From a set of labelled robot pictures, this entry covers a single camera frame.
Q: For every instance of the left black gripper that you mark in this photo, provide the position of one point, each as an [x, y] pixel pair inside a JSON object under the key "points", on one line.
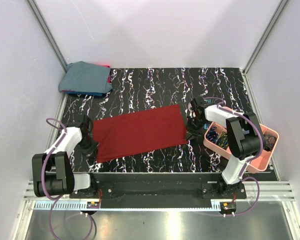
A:
{"points": [[92, 151]]}

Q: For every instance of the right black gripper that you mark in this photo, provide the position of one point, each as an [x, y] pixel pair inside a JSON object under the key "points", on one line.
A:
{"points": [[191, 133]]}

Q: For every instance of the dark red cloth napkin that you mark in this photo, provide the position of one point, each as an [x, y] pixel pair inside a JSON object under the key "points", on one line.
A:
{"points": [[139, 132]]}

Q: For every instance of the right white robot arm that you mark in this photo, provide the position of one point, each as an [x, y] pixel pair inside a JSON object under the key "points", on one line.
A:
{"points": [[244, 136]]}

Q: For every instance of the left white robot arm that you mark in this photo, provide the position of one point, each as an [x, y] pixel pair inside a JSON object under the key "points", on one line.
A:
{"points": [[52, 173]]}

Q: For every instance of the blue dotted rolled sock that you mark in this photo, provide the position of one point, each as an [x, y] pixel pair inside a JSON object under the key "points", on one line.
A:
{"points": [[212, 135]]}

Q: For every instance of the pink divided organizer tray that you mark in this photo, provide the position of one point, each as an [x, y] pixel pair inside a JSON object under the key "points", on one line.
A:
{"points": [[265, 155]]}

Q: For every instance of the yellow blue rolled sock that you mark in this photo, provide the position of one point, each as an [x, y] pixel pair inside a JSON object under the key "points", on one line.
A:
{"points": [[222, 141]]}

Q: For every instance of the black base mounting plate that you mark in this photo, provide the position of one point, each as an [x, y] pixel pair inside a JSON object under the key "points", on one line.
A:
{"points": [[144, 191]]}

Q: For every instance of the brown patterned rolled sock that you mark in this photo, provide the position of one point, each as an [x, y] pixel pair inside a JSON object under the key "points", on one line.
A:
{"points": [[270, 141]]}

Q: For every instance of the folded grey-blue cloth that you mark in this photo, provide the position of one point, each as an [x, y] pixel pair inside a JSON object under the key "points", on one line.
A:
{"points": [[84, 77]]}

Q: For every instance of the folded pink cloth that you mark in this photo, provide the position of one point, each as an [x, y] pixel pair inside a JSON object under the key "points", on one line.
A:
{"points": [[106, 69]]}

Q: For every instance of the right aluminium frame post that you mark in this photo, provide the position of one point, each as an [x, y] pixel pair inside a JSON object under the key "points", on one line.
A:
{"points": [[266, 34]]}

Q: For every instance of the aluminium frame post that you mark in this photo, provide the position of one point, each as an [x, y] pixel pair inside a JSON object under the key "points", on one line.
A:
{"points": [[266, 34], [39, 17]]}

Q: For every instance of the left aluminium frame post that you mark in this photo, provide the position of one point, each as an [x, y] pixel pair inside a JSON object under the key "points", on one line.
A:
{"points": [[39, 17]]}

